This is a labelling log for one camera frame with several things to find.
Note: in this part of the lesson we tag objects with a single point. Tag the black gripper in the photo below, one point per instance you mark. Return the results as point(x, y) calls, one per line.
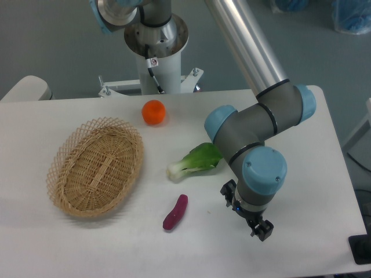
point(251, 213)

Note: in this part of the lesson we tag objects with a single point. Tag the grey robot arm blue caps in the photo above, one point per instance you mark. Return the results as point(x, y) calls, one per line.
point(239, 135)

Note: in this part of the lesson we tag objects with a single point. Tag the green bok choy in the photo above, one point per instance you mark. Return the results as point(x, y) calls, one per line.
point(204, 157)

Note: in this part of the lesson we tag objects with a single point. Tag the purple sweet potato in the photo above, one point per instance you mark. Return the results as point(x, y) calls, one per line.
point(176, 214)

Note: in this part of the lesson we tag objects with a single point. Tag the black device at table edge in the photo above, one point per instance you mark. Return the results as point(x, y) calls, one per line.
point(360, 248)

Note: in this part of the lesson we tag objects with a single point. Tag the orange fruit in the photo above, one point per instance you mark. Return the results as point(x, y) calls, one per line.
point(153, 112)

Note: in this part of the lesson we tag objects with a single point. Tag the oval wicker basket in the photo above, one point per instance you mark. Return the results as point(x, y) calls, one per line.
point(96, 167)

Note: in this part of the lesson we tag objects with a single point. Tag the blue plastic bag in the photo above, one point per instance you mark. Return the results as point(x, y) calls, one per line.
point(351, 17)

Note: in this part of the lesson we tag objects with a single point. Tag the white chair armrest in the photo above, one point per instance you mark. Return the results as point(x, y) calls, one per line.
point(29, 88)

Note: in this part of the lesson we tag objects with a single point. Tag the white furniture frame right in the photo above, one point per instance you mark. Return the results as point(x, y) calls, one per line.
point(357, 144)

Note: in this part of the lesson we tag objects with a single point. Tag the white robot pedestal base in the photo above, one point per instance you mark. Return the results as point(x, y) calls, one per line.
point(157, 52)

